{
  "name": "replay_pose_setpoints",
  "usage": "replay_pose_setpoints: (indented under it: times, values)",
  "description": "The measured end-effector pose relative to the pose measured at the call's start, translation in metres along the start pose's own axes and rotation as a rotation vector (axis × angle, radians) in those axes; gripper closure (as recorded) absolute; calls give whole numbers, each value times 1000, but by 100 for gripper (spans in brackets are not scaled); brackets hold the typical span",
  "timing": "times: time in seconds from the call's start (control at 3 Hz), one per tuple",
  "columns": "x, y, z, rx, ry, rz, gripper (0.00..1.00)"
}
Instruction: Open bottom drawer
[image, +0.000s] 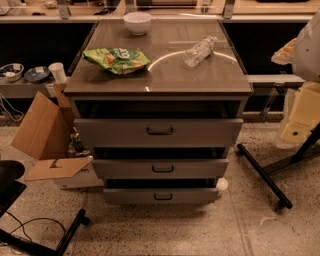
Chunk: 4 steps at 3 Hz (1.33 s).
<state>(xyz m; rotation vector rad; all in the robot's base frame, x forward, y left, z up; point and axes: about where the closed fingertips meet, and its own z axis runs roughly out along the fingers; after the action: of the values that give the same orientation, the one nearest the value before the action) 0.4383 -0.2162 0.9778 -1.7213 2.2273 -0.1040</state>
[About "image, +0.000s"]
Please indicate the grey drawer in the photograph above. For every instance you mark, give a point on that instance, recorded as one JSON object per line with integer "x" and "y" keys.
{"x": 160, "y": 168}
{"x": 160, "y": 196}
{"x": 147, "y": 133}

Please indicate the blue patterned bowl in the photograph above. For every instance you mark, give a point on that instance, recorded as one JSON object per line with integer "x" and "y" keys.
{"x": 11, "y": 72}
{"x": 37, "y": 74}

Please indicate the clear plastic water bottle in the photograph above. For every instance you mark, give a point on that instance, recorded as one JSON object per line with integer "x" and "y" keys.
{"x": 201, "y": 50}

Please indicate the blue patterned bowl left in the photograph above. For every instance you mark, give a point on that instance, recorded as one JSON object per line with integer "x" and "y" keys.
{"x": 11, "y": 72}

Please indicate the black stand base right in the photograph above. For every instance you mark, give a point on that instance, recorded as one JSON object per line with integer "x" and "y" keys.
{"x": 308, "y": 150}

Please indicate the white paper cup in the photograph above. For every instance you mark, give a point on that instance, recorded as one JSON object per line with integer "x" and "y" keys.
{"x": 57, "y": 70}

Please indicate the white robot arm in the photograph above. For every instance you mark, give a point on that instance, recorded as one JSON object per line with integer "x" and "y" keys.
{"x": 303, "y": 113}

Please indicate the white bowl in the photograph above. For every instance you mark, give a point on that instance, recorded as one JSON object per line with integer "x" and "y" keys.
{"x": 137, "y": 22}

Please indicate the grey top drawer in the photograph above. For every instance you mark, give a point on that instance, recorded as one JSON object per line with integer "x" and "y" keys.
{"x": 147, "y": 133}

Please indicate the grey drawer cabinet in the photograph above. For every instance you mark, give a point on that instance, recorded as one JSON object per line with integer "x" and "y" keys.
{"x": 167, "y": 88}

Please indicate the grey middle drawer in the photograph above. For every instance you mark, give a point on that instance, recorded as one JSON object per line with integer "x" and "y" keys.
{"x": 160, "y": 168}

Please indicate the green chip bag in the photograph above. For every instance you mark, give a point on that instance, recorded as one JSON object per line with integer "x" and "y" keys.
{"x": 119, "y": 61}

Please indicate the blue patterned bowl right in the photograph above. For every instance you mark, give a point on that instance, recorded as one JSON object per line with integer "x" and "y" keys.
{"x": 37, "y": 74}

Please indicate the open cardboard box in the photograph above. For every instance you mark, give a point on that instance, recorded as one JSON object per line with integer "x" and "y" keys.
{"x": 46, "y": 134}

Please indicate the grey bottom drawer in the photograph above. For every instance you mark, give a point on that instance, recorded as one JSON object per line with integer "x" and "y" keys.
{"x": 160, "y": 196}

